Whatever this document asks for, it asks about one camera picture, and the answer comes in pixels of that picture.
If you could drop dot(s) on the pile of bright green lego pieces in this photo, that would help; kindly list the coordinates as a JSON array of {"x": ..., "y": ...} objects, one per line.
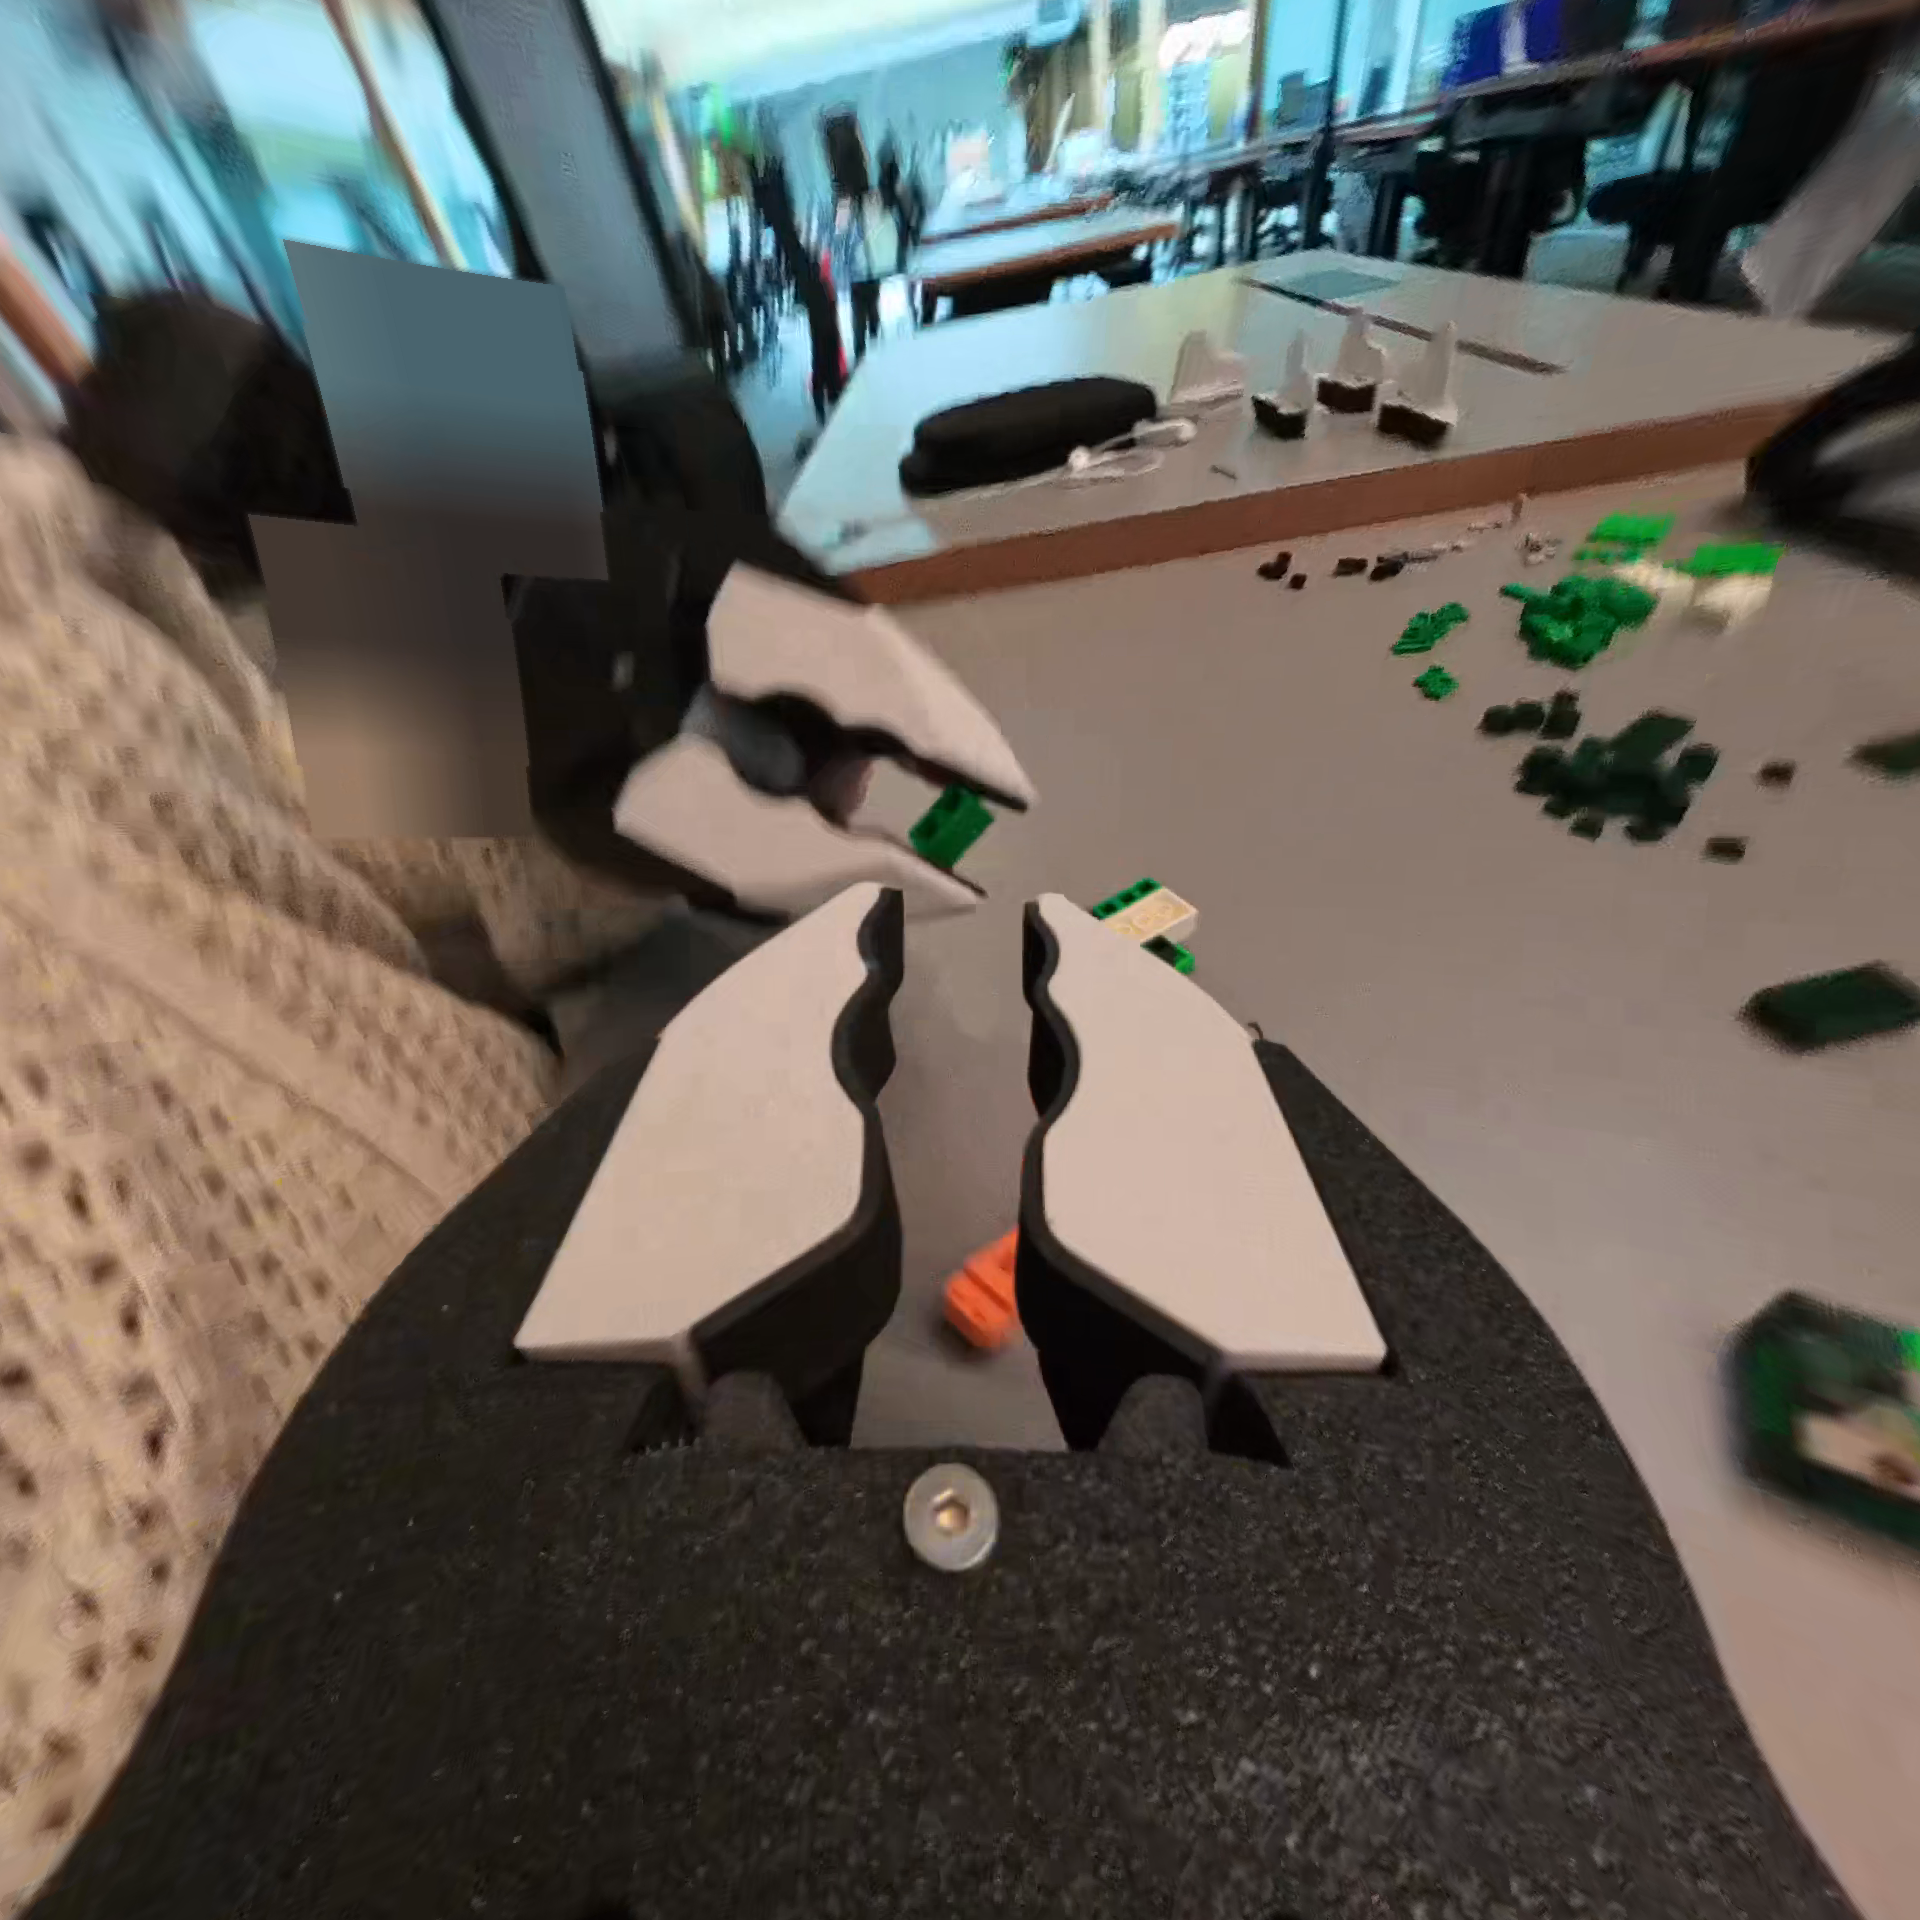
[{"x": 1576, "y": 615}]

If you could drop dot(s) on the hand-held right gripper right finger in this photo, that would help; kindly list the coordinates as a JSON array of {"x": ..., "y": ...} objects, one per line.
[{"x": 1200, "y": 1170}]

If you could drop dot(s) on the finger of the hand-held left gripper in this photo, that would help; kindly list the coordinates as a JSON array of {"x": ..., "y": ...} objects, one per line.
[
  {"x": 750, "y": 855},
  {"x": 839, "y": 660}
]

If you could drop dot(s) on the small lego creeper head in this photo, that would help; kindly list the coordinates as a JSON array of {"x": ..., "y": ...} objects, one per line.
[{"x": 1830, "y": 1410}]

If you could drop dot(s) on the scattered light grey lego pieces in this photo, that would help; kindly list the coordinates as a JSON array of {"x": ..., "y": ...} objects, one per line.
[{"x": 1531, "y": 546}]

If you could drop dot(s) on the black and white spare gripper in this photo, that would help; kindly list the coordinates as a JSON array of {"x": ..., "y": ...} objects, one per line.
[{"x": 1845, "y": 450}]

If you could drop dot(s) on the orange brick separator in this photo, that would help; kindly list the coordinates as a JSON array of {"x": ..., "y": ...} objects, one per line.
[{"x": 983, "y": 1299}]

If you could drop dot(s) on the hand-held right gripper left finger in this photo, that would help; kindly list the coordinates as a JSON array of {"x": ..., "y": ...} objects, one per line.
[{"x": 734, "y": 1170}]

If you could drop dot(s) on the black fabric pouch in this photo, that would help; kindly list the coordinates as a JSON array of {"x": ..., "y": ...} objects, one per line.
[{"x": 1020, "y": 428}]

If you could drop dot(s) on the wooden top office desk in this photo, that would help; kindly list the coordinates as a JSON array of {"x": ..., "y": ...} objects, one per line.
[{"x": 1050, "y": 247}]

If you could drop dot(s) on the long bright green lego brick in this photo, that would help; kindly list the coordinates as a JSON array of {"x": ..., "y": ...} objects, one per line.
[{"x": 950, "y": 828}]

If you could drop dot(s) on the pile of dark green lego pieces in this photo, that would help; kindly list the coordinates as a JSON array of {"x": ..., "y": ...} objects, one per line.
[{"x": 1621, "y": 779}]

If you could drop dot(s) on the white lego brick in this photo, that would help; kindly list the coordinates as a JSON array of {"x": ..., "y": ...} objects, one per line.
[
  {"x": 1652, "y": 579},
  {"x": 1725, "y": 598}
]

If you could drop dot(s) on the green and white lego assembly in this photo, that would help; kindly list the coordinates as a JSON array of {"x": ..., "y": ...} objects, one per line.
[{"x": 1154, "y": 916}]

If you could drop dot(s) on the dark green lego plate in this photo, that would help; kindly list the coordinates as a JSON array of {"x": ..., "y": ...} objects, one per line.
[
  {"x": 1830, "y": 1003},
  {"x": 1891, "y": 754}
]

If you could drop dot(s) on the small black lego pieces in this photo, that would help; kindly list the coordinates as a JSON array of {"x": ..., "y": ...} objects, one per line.
[{"x": 1290, "y": 568}]

